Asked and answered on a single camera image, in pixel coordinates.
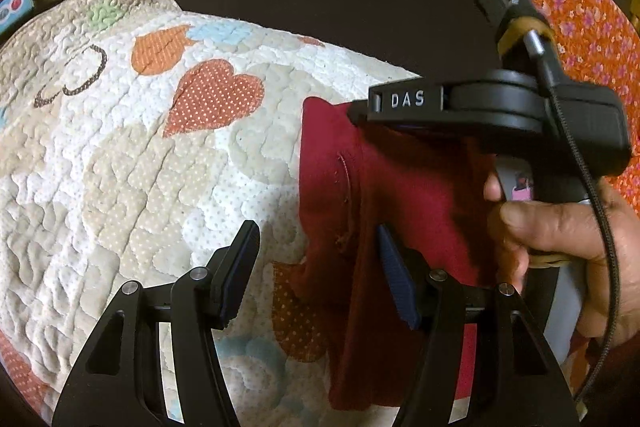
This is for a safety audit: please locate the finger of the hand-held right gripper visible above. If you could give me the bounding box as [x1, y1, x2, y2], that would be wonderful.
[348, 78, 447, 131]

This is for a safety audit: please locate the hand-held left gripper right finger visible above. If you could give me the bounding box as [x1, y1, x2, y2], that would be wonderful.
[375, 224, 581, 427]

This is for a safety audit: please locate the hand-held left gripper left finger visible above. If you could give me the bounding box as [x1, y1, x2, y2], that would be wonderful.
[52, 220, 261, 427]

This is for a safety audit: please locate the maroon garment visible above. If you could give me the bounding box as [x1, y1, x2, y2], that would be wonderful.
[297, 97, 527, 414]

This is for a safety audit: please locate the person's right hand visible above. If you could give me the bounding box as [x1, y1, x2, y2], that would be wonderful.
[483, 172, 640, 350]

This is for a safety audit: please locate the orange floral cloth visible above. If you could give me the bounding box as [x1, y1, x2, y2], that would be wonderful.
[492, 0, 640, 208]

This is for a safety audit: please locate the quilted patchwork blanket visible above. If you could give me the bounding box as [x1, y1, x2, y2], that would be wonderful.
[0, 0, 426, 427]

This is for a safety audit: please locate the colourful box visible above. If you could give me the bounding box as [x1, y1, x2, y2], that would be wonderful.
[0, 0, 37, 42]

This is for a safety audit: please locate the black braided cable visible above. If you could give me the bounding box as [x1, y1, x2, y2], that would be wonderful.
[522, 28, 627, 419]

